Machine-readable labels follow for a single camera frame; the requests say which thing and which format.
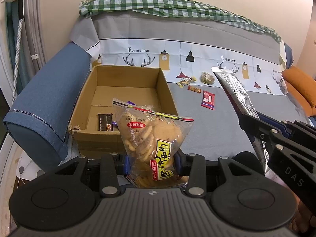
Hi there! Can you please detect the clear bag of cookies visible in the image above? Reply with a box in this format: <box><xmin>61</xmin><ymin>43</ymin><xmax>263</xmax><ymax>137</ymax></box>
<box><xmin>113</xmin><ymin>99</ymin><xmax>194</xmax><ymax>188</ymax></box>

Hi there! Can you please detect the red blue snack packet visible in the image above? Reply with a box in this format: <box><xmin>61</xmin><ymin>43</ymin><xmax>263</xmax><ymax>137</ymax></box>
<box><xmin>201</xmin><ymin>90</ymin><xmax>215</xmax><ymax>110</ymax></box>

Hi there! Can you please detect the gold candy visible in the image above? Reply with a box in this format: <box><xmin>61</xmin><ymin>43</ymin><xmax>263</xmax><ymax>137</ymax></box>
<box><xmin>177</xmin><ymin>76</ymin><xmax>197</xmax><ymax>88</ymax></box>

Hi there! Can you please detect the purple candy bar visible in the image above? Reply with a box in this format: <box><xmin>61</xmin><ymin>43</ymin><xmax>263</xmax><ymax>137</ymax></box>
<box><xmin>113</xmin><ymin>101</ymin><xmax>135</xmax><ymax>127</ymax></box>

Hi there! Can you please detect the orange cushion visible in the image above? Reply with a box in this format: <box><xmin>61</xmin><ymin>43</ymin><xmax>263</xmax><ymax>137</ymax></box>
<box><xmin>282</xmin><ymin>66</ymin><xmax>316</xmax><ymax>117</ymax></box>

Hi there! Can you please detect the dark brown chocolate bar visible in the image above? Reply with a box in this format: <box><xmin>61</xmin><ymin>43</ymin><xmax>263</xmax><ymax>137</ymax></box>
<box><xmin>98</xmin><ymin>113</ymin><xmax>113</xmax><ymax>132</ymax></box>

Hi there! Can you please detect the small orange snack bar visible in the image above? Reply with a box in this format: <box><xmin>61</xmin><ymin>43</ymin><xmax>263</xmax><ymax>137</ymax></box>
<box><xmin>187</xmin><ymin>86</ymin><xmax>201</xmax><ymax>93</ymax></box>

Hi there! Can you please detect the clear wrapped nut cake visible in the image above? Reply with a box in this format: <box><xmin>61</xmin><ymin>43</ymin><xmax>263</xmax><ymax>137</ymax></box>
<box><xmin>200</xmin><ymin>72</ymin><xmax>215</xmax><ymax>85</ymax></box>

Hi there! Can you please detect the brown cardboard box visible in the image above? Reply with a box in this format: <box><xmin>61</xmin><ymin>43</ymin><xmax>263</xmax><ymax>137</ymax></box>
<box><xmin>69</xmin><ymin>65</ymin><xmax>178</xmax><ymax>159</ymax></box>

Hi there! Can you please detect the blue sofa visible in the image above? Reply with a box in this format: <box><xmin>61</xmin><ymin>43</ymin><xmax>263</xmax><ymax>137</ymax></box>
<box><xmin>3</xmin><ymin>42</ymin><xmax>316</xmax><ymax>173</ymax></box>

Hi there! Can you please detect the white floor scale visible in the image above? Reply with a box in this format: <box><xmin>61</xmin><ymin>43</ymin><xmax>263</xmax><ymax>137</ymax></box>
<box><xmin>16</xmin><ymin>151</ymin><xmax>44</xmax><ymax>181</ymax></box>

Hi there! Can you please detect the grey printed sofa cover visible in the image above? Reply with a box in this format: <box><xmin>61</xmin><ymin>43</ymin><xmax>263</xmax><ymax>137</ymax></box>
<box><xmin>59</xmin><ymin>13</ymin><xmax>312</xmax><ymax>176</ymax></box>

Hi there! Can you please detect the green checkered cloth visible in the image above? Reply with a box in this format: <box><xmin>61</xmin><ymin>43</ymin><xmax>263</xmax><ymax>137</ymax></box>
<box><xmin>79</xmin><ymin>0</ymin><xmax>282</xmax><ymax>43</ymax></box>

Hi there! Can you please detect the grey curtain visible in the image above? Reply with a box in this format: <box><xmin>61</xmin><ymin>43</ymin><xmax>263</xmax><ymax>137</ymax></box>
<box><xmin>6</xmin><ymin>0</ymin><xmax>48</xmax><ymax>89</ymax></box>

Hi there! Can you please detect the white door frame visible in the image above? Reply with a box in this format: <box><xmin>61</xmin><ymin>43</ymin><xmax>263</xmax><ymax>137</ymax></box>
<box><xmin>0</xmin><ymin>3</ymin><xmax>13</xmax><ymax>107</ymax></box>

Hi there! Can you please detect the braided pole with black handle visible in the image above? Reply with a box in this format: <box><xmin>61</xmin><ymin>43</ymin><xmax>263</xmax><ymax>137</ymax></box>
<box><xmin>12</xmin><ymin>0</ymin><xmax>24</xmax><ymax>103</ymax></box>

